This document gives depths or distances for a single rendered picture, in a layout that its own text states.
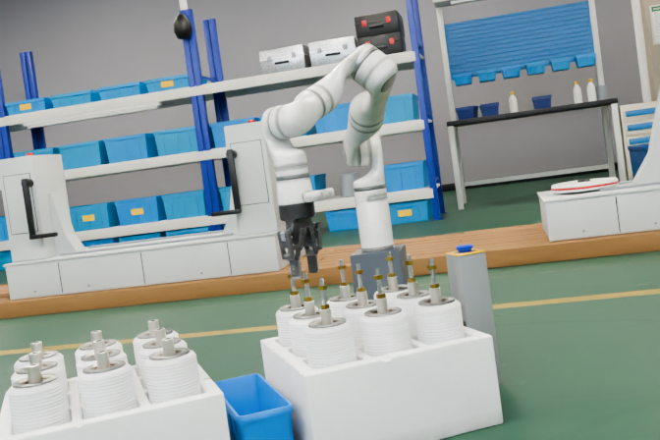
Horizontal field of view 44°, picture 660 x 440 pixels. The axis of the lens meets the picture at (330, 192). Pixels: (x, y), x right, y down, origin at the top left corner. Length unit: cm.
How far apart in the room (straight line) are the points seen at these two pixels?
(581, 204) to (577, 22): 418
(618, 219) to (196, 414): 259
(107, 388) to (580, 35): 666
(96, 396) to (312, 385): 39
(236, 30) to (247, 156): 679
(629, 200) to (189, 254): 204
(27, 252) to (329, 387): 311
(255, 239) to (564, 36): 453
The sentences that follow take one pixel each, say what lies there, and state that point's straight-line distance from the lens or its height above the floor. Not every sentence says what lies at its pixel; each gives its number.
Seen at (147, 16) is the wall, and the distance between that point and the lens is 1113.
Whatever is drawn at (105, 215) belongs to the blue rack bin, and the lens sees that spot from 716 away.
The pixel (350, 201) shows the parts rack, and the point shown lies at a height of 22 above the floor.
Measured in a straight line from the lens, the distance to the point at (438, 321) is 166.
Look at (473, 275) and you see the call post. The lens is 191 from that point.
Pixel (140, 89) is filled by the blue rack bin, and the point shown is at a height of 136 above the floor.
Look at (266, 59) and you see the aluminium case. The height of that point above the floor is 144.
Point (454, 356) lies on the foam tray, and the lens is 164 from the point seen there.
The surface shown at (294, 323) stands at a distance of 170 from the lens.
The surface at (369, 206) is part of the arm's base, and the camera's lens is 225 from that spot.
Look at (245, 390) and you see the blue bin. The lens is 186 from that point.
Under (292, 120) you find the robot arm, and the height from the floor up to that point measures 66.
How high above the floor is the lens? 57
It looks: 2 degrees down
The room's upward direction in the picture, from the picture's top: 8 degrees counter-clockwise
